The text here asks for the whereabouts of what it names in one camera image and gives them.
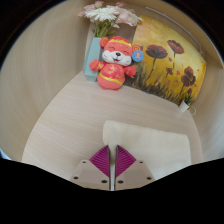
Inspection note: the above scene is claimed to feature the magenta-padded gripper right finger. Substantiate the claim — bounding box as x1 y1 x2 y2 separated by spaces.
115 144 156 191

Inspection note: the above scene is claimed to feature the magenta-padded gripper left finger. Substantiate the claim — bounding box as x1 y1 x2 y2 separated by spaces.
70 144 111 191

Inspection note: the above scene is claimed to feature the cream white towel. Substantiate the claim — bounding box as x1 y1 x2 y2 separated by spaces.
101 119 192 192

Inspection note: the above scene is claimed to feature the small plant in white pot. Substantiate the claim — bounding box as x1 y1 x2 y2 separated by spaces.
178 94 195 114

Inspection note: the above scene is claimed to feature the red plush mouse toy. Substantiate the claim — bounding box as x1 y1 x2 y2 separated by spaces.
88 35 145 92

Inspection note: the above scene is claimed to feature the light blue vase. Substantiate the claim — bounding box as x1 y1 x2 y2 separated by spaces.
82 37 103 83

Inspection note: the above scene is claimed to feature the yellow poppy flower painting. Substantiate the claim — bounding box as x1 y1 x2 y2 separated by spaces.
128 14 208 108

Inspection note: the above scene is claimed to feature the slim white light bar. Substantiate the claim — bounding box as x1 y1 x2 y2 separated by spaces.
144 5 204 51

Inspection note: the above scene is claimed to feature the pink and white flower bouquet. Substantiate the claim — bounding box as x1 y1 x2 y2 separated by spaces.
78 0 144 39

